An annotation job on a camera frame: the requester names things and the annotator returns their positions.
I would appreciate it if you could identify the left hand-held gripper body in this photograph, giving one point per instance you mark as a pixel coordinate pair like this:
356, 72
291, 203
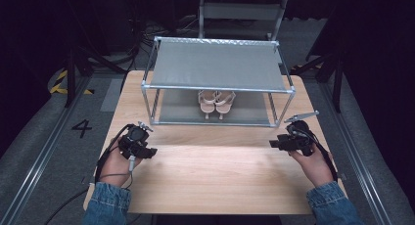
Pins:
133, 140

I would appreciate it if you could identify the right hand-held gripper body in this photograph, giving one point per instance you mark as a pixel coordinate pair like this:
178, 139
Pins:
298, 137

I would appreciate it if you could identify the beige rhinestone buckle sandal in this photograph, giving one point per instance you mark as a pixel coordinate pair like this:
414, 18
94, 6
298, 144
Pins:
207, 105
224, 104

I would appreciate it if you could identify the metal shoe rack grey shelves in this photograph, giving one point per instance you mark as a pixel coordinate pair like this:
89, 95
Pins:
215, 67

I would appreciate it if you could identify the person's left hand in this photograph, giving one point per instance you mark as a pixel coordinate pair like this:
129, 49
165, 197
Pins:
114, 166

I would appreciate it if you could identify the person's right hand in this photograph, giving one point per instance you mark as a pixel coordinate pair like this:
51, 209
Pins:
313, 168

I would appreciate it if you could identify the black metal stand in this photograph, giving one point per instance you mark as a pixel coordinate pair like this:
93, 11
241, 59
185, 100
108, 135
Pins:
336, 78
71, 75

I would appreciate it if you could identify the metal floor rail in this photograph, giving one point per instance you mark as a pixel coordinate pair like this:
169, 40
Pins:
36, 166
362, 172

